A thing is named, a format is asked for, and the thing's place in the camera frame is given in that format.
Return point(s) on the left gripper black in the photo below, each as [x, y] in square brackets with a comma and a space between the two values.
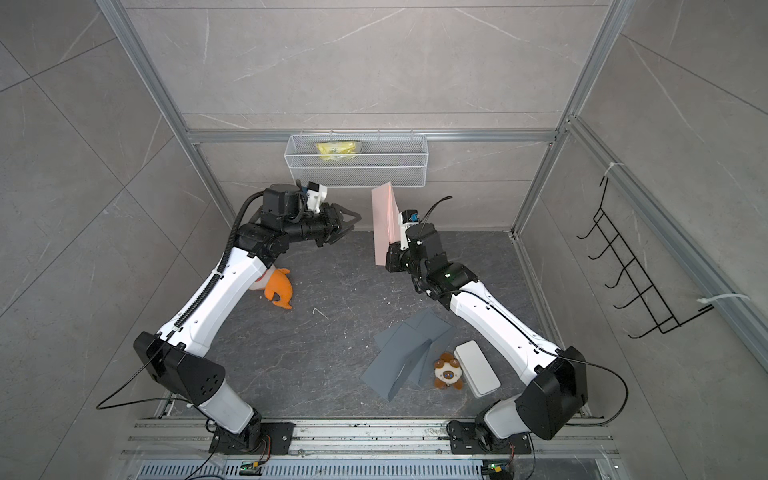
[330, 218]

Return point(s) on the pink envelope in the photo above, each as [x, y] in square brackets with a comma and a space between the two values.
[385, 214]

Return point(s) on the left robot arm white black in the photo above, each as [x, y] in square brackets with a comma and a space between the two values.
[175, 355]

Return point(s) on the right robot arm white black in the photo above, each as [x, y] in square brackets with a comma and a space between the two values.
[555, 379]

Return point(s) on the yellow packet in basket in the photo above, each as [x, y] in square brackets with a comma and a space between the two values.
[338, 150]

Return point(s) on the orange shark plush toy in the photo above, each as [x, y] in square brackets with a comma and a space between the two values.
[276, 287]

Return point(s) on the brown white bear plush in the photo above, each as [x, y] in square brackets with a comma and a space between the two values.
[448, 372]

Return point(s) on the white rectangular box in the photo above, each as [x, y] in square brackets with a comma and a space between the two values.
[477, 371]

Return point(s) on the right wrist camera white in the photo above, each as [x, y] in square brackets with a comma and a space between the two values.
[406, 219]

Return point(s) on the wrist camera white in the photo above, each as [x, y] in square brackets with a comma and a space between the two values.
[315, 195]
[406, 219]

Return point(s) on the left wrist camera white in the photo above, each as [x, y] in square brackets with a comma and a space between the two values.
[315, 195]

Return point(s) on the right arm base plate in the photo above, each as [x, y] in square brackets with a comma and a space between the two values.
[469, 438]

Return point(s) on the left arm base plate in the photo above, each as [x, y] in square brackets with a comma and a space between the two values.
[263, 438]

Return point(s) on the black wire hook rack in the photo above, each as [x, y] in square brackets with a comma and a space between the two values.
[634, 273]

